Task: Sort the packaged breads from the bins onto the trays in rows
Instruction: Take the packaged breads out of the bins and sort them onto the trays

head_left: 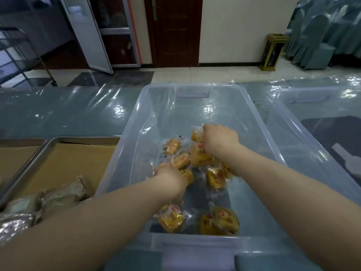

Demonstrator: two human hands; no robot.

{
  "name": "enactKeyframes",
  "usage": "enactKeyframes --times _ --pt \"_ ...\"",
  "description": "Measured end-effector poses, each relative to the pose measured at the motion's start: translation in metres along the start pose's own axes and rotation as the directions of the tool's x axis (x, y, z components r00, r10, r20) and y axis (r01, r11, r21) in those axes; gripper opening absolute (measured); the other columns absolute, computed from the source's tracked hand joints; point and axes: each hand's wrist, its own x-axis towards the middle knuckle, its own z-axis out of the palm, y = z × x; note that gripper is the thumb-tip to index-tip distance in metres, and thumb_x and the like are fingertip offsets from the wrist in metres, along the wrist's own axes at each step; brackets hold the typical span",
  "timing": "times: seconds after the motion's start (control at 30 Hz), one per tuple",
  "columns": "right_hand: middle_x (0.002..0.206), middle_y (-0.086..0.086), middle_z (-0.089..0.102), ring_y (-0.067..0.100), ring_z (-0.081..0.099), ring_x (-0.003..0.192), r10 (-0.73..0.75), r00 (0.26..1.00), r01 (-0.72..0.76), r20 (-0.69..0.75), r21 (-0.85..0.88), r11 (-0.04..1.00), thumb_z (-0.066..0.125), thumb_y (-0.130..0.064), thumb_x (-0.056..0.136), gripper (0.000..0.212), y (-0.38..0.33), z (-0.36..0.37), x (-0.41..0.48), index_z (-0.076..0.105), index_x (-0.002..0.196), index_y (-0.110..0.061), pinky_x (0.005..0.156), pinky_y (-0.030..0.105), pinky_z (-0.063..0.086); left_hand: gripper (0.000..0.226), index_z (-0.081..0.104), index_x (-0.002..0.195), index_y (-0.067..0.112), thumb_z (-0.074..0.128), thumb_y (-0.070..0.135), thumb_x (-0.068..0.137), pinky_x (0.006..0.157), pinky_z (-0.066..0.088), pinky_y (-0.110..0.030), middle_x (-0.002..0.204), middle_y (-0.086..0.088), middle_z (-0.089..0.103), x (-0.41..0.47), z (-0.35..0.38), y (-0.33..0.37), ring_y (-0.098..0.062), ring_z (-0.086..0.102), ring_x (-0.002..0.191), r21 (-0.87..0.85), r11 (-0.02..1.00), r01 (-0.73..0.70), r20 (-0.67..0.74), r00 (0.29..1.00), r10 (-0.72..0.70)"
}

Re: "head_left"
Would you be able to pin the person's left forearm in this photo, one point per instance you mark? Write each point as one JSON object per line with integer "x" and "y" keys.
{"x": 84, "y": 228}

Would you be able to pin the brown paper tray liner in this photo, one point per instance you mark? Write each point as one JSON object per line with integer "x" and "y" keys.
{"x": 65, "y": 166}
{"x": 14, "y": 160}

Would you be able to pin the small packaged bread bun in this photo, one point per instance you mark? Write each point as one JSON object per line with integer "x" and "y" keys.
{"x": 189, "y": 175}
{"x": 197, "y": 136}

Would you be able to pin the pile of brown cake packets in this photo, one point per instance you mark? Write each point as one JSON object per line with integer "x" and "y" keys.
{"x": 62, "y": 194}

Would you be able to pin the group of teal covered chairs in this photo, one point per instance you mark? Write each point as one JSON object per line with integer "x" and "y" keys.
{"x": 313, "y": 50}

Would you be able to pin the black mat with white shape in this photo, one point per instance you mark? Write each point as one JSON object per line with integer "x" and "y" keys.
{"x": 324, "y": 132}

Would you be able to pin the person's right hand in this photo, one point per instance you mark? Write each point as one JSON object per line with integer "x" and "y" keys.
{"x": 221, "y": 141}

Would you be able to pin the pile of small bun packets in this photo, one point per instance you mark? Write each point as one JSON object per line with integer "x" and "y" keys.
{"x": 170, "y": 220}

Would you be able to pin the person's right forearm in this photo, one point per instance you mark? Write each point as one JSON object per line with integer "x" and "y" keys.
{"x": 282, "y": 194}

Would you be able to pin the person's left hand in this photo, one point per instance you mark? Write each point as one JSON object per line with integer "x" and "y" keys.
{"x": 172, "y": 180}

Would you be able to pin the metal trolley cart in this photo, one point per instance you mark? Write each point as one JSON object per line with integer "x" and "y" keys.
{"x": 17, "y": 67}

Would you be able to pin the plastic covered teal tablecloth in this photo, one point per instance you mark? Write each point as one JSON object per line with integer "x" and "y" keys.
{"x": 56, "y": 110}

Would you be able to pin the white framed door leaf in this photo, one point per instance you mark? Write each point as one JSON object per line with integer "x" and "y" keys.
{"x": 93, "y": 45}

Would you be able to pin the steel tray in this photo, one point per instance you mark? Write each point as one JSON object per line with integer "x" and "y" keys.
{"x": 22, "y": 141}
{"x": 84, "y": 139}

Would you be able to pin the gold and black bin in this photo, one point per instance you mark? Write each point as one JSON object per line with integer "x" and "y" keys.
{"x": 272, "y": 53}

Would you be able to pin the dark wooden door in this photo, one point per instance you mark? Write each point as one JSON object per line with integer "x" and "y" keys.
{"x": 175, "y": 39}

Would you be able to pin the glass partition with metal frame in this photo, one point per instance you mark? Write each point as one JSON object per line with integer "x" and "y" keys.
{"x": 42, "y": 31}

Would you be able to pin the aluminium framed glass door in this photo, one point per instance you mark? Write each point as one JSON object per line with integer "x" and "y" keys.
{"x": 115, "y": 31}

